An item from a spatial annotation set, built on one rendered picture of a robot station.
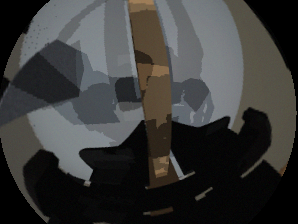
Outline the long brown wooden rail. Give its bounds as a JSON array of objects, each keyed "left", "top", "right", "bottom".
[{"left": 128, "top": 0, "right": 172, "bottom": 177}]

